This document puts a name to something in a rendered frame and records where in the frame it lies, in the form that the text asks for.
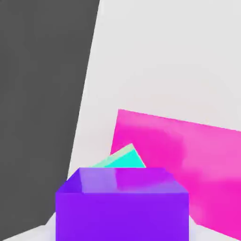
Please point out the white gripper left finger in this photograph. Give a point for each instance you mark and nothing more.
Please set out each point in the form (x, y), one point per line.
(45, 234)

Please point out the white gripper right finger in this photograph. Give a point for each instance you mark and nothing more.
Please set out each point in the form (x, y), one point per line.
(199, 234)

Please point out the small purple cube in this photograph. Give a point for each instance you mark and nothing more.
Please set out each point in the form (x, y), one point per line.
(122, 216)

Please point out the small cyan cube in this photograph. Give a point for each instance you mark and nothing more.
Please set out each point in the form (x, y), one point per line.
(126, 160)

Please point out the large pink box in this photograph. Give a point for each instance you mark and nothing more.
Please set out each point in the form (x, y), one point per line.
(197, 160)

